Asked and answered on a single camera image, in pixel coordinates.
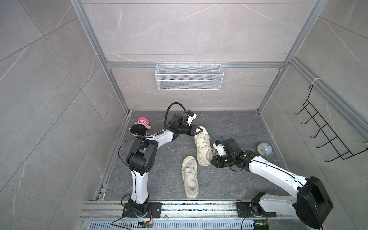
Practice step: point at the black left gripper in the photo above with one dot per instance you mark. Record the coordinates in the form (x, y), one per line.
(192, 130)

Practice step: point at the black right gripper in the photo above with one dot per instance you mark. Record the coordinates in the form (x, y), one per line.
(217, 163)

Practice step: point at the cream sneaker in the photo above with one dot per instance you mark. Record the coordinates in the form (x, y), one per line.
(204, 149)
(190, 178)

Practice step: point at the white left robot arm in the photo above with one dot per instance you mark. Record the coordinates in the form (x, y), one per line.
(143, 151)

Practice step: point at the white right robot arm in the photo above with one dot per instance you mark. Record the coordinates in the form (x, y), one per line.
(307, 198)

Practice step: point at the pink plush doll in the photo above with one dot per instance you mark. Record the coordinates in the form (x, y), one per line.
(141, 127)

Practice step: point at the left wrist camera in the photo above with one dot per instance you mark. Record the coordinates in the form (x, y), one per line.
(190, 116)

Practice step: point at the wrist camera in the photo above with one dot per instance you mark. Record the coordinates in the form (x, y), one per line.
(190, 116)
(227, 147)

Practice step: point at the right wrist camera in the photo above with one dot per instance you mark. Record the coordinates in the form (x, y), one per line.
(227, 147)

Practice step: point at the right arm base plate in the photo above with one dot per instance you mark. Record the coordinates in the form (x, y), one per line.
(250, 209)

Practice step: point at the white wire mesh basket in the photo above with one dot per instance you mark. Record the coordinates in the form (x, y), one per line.
(171, 77)

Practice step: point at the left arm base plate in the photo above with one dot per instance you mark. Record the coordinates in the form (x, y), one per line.
(142, 210)

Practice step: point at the black wire hook rack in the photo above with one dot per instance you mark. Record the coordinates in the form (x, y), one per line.
(326, 130)

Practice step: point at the aluminium front rail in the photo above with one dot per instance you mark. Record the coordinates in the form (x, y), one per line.
(182, 215)

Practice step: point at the aluminium corner frame post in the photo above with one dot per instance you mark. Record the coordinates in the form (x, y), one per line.
(306, 28)

